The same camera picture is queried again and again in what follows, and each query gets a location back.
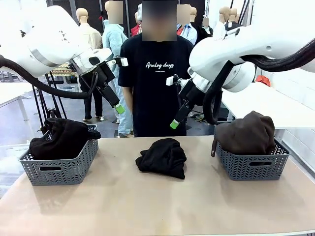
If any grey perforated plastic basket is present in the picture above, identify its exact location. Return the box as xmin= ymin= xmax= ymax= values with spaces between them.
xmin=213 ymin=120 xmax=291 ymax=181
xmin=19 ymin=124 xmax=99 ymax=186

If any mannequin in beige jacket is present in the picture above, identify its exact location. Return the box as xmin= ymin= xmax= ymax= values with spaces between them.
xmin=76 ymin=7 xmax=104 ymax=121

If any mannequin in light blue fleece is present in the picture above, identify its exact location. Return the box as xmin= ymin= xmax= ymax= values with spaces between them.
xmin=102 ymin=0 xmax=134 ymax=138

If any red cloth item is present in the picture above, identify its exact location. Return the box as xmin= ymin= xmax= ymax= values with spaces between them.
xmin=255 ymin=74 xmax=271 ymax=87

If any mannequin in red top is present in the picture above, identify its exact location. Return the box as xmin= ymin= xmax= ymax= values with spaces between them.
xmin=129 ymin=11 xmax=143 ymax=37

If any black camera tripod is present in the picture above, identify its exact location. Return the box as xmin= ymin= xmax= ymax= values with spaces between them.
xmin=31 ymin=72 xmax=67 ymax=133

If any mannequin in black shirt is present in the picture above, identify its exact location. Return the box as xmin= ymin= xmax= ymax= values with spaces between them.
xmin=225 ymin=7 xmax=244 ymax=31

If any mannequin in dark suit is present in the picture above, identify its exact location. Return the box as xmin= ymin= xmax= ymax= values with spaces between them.
xmin=201 ymin=17 xmax=214 ymax=37

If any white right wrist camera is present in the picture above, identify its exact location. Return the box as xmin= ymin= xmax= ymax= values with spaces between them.
xmin=165 ymin=74 xmax=183 ymax=87

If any white work table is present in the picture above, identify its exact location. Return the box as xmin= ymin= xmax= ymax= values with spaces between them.
xmin=0 ymin=82 xmax=34 ymax=121
xmin=220 ymin=82 xmax=315 ymax=130

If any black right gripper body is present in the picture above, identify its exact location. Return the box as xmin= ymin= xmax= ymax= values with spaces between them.
xmin=178 ymin=80 xmax=206 ymax=107

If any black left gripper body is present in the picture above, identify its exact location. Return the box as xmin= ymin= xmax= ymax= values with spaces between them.
xmin=92 ymin=64 xmax=117 ymax=90

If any person in black t-shirt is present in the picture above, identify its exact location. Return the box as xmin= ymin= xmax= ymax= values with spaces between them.
xmin=118 ymin=0 xmax=197 ymax=138

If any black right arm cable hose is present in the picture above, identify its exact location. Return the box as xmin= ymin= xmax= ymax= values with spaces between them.
xmin=203 ymin=38 xmax=315 ymax=125

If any black garment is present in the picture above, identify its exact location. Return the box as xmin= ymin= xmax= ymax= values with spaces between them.
xmin=29 ymin=117 xmax=101 ymax=160
xmin=135 ymin=138 xmax=188 ymax=179

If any dark brown garment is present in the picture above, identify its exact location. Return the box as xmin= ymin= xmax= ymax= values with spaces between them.
xmin=211 ymin=110 xmax=276 ymax=158

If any mannequin in white shirt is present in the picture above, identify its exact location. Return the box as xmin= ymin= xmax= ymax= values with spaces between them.
xmin=213 ymin=6 xmax=231 ymax=39

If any mannequin in black coat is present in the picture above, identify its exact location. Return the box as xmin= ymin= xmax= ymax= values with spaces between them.
xmin=189 ymin=6 xmax=205 ymax=46

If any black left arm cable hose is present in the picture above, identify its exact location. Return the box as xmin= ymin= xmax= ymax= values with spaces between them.
xmin=0 ymin=55 xmax=99 ymax=100

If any person's right forearm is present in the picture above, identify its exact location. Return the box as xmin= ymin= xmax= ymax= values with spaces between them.
xmin=122 ymin=86 xmax=134 ymax=109

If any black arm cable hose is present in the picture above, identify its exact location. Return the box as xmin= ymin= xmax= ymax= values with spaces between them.
xmin=203 ymin=38 xmax=315 ymax=125
xmin=0 ymin=55 xmax=99 ymax=100

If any mannequin in pale blue shirt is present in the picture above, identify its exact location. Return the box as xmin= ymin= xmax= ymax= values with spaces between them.
xmin=176 ymin=3 xmax=198 ymax=47

